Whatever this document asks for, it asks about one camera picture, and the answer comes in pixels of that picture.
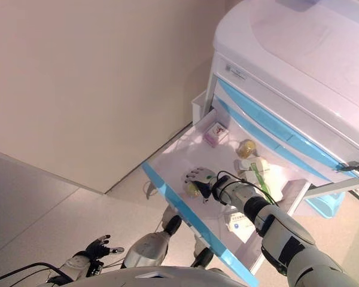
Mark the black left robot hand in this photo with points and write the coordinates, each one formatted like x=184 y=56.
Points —
x=98 y=249

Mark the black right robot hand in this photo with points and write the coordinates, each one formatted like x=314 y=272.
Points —
x=205 y=176

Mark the blue front cart drawer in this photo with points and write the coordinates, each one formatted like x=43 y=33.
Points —
x=251 y=127
x=257 y=110
x=173 y=161

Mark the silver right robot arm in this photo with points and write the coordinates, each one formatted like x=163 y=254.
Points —
x=281 y=230

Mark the pink white medicine box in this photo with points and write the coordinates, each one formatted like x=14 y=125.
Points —
x=217 y=134

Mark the amber yellow medicine bottle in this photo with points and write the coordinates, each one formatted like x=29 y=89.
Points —
x=246 y=148

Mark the white plastic bottle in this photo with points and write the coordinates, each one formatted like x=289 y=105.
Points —
x=242 y=167

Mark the silver left robot leg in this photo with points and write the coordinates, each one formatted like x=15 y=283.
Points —
x=149 y=248

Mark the silver robot leg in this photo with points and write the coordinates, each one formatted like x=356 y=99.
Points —
x=149 y=248
x=202 y=254

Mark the white box green stripe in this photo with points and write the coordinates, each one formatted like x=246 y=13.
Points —
x=263 y=173

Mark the white box blue print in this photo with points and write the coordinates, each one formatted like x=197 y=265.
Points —
x=239 y=225

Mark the white translucent side bin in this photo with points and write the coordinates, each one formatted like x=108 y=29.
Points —
x=197 y=107

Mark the grey robot torso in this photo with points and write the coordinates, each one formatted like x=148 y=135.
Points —
x=167 y=278

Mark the silver right robot leg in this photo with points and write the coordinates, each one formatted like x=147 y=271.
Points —
x=202 y=254

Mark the waste bin with blue lid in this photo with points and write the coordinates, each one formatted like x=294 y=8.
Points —
x=326 y=204

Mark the black key in lock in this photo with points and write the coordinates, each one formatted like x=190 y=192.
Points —
x=357 y=164

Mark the white medical cart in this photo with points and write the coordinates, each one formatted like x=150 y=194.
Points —
x=302 y=45

